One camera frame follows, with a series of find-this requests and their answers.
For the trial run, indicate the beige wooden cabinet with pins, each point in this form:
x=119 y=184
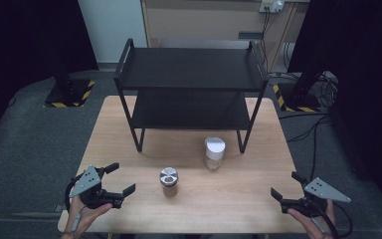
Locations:
x=205 y=23

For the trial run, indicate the white wall power socket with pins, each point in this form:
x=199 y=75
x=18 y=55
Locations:
x=272 y=5

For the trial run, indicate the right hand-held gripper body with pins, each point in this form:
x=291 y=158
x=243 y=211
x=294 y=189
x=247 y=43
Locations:
x=325 y=191

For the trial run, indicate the glass spice jar metal lid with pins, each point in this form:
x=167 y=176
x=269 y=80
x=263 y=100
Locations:
x=169 y=181

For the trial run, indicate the person's left hand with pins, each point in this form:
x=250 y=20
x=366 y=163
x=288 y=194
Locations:
x=88 y=215

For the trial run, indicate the black two-tier metal shelf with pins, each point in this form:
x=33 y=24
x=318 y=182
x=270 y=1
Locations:
x=192 y=68

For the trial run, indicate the dark curtain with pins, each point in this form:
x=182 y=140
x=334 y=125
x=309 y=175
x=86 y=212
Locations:
x=368 y=83
x=30 y=40

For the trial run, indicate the person's right hand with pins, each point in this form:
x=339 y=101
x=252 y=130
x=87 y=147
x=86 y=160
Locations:
x=306 y=220

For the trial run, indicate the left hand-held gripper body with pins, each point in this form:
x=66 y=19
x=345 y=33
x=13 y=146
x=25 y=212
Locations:
x=87 y=181

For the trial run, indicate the black stand base hazard stripes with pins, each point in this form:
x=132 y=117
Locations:
x=69 y=94
x=300 y=99

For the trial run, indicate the glass seasoning jar white lid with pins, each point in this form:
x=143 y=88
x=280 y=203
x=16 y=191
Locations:
x=215 y=151

